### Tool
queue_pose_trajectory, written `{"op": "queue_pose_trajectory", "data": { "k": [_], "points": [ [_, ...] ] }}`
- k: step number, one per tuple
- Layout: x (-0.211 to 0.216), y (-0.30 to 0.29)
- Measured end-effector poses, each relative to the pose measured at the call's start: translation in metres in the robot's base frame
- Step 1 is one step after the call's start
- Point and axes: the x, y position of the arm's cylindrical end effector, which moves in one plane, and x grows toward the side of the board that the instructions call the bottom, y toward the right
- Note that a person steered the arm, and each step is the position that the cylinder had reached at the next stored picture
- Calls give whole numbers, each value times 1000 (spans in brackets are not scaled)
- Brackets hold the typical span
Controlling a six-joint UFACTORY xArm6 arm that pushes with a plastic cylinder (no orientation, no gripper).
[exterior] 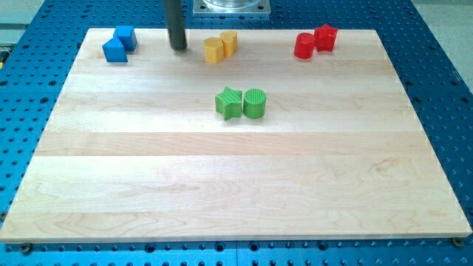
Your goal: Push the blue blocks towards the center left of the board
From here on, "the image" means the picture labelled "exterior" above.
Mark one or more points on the wooden board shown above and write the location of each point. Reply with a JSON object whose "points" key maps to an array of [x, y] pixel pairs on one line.
{"points": [[137, 152]]}

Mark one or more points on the left board corner screw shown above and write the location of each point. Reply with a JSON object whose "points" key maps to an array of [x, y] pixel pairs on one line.
{"points": [[25, 248]]}

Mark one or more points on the board corner screw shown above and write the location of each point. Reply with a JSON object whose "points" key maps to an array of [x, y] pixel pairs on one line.
{"points": [[457, 242], [25, 248]]}

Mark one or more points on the right board corner screw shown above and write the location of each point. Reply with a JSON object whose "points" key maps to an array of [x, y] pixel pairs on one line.
{"points": [[457, 242]]}

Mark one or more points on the green star block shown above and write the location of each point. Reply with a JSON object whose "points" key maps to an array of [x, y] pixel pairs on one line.
{"points": [[229, 103]]}

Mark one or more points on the green cylinder block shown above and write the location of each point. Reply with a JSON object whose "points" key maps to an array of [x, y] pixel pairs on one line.
{"points": [[254, 103]]}

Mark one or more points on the yellow hexagon block front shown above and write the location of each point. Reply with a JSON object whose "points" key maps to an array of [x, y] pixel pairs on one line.
{"points": [[214, 50]]}

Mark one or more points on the yellow block rear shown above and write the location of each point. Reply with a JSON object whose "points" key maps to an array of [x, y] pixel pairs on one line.
{"points": [[230, 42]]}

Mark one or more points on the red cylinder block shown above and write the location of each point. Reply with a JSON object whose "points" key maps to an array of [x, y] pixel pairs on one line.
{"points": [[304, 46]]}

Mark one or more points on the red star block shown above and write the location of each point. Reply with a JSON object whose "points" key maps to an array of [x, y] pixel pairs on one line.
{"points": [[325, 38]]}

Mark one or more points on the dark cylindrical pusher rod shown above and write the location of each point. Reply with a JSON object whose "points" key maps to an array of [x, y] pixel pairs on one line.
{"points": [[175, 24]]}

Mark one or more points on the blue pentagon block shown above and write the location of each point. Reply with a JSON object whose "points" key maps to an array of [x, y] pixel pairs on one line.
{"points": [[114, 51]]}

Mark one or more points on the blue cube block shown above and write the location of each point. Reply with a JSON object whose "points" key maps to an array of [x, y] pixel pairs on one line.
{"points": [[126, 34]]}

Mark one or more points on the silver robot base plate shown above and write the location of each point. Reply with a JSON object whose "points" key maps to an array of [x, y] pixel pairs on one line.
{"points": [[231, 7]]}

